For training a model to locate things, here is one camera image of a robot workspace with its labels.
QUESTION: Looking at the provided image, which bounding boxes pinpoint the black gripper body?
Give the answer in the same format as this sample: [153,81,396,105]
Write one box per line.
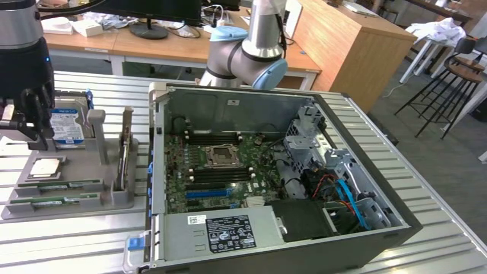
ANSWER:
[0,38,56,99]

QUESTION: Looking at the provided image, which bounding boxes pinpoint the green RAM stick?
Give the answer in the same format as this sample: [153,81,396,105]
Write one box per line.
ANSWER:
[17,179,101,191]
[8,194,101,206]

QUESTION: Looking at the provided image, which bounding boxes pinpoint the black RAM slot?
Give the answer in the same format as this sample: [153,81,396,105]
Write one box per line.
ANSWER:
[188,174,256,180]
[188,178,256,184]
[188,171,256,176]
[185,134,243,139]
[185,130,242,135]
[187,136,243,142]
[188,167,255,173]
[187,140,244,146]

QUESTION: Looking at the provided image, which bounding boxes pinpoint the hard disk with blue label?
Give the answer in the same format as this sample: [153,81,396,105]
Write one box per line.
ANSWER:
[48,90,96,150]

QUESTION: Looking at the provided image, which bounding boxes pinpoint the white round device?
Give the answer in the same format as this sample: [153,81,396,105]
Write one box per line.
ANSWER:
[40,17,73,35]

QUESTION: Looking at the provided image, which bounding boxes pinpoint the silver CPU chip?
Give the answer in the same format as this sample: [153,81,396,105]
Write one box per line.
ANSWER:
[29,158,63,179]

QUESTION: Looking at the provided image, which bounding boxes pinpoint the grey parts rack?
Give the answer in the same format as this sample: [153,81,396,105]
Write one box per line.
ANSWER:
[0,109,140,221]

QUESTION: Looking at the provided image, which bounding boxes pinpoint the white cardboard box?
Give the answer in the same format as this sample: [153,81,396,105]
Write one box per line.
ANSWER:
[71,19,104,38]

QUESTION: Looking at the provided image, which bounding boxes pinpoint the round black monitor stand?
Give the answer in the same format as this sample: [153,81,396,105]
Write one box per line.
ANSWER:
[129,16,169,40]

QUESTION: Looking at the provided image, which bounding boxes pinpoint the green motherboard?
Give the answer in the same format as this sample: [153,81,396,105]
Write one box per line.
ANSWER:
[164,131,283,215]

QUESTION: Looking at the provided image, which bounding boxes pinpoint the black computer monitor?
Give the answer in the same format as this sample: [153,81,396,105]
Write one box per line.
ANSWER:
[89,0,203,23]

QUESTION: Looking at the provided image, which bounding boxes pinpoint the metal CPU socket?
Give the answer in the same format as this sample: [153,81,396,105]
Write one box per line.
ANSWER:
[204,145,242,169]

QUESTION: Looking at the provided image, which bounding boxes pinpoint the black expansion slot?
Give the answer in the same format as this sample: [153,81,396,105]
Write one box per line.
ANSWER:
[188,183,230,192]

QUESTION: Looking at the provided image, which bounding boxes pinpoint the long blue expansion slot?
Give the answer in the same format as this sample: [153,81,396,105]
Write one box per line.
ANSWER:
[184,189,235,200]

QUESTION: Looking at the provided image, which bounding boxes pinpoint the white power strip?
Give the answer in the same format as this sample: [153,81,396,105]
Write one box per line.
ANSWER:
[203,16,234,33]

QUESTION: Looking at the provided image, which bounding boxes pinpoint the grey power supply unit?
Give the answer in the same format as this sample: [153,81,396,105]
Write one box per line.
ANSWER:
[161,205,287,263]

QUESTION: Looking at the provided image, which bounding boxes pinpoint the perforated metal drive cage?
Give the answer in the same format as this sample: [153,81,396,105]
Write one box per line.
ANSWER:
[283,104,328,161]

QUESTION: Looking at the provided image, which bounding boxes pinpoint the black fan shroud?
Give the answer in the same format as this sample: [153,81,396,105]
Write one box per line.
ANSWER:
[271,199,336,243]

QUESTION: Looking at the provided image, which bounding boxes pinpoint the metal disk bay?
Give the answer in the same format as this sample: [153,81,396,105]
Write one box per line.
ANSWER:
[322,147,402,229]

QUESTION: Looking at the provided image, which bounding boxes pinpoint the large wooden cabinet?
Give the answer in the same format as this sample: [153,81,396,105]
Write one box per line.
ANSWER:
[283,0,419,114]

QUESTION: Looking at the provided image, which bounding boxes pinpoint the open black PC case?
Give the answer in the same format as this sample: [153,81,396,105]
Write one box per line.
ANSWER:
[121,82,424,274]

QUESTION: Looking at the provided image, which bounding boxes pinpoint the white metal stool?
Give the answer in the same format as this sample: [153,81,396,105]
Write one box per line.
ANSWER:
[398,36,451,84]

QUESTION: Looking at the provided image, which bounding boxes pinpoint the crumpled white cloth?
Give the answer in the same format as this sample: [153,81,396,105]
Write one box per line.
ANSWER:
[404,17,467,49]

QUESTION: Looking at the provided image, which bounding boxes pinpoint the dark wooden table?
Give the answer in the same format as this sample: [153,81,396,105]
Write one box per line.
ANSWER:
[394,0,474,29]

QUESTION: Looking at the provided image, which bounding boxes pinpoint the black metal bar stool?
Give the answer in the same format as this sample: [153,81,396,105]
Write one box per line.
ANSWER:
[394,37,487,141]

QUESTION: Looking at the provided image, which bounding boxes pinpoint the graphics card with metal bracket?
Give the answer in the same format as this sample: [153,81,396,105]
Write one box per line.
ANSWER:
[113,106,136,192]

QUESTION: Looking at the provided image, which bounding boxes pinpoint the wooden desk with white frame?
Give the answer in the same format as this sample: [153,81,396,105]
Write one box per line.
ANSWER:
[40,7,323,92]

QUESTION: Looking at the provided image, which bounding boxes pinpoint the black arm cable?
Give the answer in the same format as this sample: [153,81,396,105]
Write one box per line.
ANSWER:
[274,0,291,59]

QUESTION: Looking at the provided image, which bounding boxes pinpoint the red wire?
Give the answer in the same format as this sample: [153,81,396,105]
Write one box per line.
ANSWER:
[311,173,339,200]

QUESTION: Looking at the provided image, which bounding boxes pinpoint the blue flat wire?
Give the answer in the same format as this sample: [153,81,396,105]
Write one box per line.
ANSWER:
[334,178,372,231]

